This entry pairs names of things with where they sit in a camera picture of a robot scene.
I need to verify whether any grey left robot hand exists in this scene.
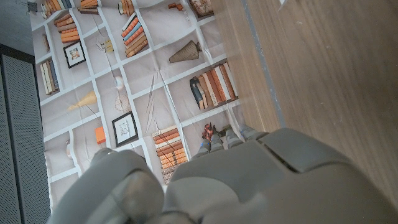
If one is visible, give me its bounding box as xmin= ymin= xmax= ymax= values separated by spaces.
xmin=46 ymin=124 xmax=398 ymax=224

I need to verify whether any printed bookshelf backdrop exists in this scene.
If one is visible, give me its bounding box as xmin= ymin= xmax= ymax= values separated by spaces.
xmin=29 ymin=0 xmax=249 ymax=209

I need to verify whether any dark perforated panel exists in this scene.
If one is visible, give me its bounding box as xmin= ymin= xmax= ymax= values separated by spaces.
xmin=0 ymin=52 xmax=52 ymax=224

